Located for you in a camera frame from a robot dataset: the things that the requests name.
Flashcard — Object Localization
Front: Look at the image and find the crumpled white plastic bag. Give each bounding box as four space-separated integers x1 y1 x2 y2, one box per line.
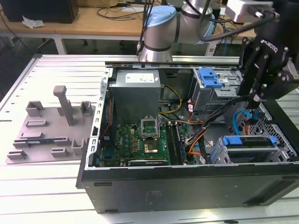
22 15 45 30

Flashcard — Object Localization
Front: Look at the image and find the blue hanging cable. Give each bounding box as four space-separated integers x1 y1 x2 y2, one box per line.
223 28 229 56

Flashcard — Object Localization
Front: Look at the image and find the grey metal disk bay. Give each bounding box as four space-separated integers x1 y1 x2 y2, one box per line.
207 134 294 164

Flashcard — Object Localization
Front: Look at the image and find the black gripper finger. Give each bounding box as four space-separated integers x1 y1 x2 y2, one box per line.
236 36 270 110
261 69 299 101

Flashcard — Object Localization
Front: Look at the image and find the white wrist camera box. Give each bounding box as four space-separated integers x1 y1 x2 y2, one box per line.
226 0 274 23

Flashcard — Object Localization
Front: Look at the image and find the CPU socket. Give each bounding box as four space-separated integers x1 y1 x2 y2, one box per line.
142 139 158 155

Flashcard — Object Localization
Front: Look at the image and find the wire locking lever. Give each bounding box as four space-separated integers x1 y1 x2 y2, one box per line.
157 113 163 140

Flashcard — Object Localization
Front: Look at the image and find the grey metal drive cage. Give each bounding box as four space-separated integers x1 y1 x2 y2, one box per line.
190 67 245 113

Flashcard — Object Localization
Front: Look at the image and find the grey power supply unit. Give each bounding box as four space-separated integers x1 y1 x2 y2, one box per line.
108 70 162 124

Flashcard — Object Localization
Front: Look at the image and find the green motherboard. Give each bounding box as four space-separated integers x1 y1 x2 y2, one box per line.
99 121 196 168

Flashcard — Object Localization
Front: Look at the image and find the hard disk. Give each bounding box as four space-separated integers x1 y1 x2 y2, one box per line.
209 135 278 164

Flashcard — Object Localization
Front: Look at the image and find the multicolour disk power wire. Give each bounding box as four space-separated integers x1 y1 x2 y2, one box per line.
242 113 273 137

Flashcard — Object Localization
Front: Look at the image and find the blue plastic drive latch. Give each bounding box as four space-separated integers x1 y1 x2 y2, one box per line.
198 67 222 89

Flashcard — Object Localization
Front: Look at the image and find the blue data wire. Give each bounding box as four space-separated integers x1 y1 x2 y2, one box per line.
232 108 259 136

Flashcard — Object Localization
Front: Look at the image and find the metal socket cover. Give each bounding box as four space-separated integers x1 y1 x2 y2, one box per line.
140 116 160 140

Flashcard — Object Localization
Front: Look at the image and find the yellow and black wire bundle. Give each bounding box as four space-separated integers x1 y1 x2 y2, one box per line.
158 84 183 116

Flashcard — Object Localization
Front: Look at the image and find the black hanging cable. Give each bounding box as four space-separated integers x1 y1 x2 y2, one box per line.
136 0 154 56

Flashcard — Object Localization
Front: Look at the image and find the grey parts rack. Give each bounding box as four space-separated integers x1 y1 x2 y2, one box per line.
6 85 97 165

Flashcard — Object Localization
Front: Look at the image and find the large black box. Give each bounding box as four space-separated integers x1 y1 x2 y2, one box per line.
3 0 79 24

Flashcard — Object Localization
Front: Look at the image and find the black camera cable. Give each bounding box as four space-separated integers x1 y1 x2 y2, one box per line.
200 10 280 43

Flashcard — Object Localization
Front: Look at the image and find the orange flat wire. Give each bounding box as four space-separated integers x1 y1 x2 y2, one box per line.
188 137 204 156

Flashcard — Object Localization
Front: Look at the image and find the black computer tower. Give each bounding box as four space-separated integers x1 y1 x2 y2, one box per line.
212 6 221 23

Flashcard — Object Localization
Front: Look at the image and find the long wooden desk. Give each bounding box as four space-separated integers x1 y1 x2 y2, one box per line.
0 6 257 56

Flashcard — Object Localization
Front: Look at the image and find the black open PC case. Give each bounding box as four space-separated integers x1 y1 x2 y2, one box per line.
76 62 299 214

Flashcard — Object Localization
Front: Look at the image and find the green RAM stick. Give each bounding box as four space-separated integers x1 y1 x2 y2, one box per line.
26 139 56 145

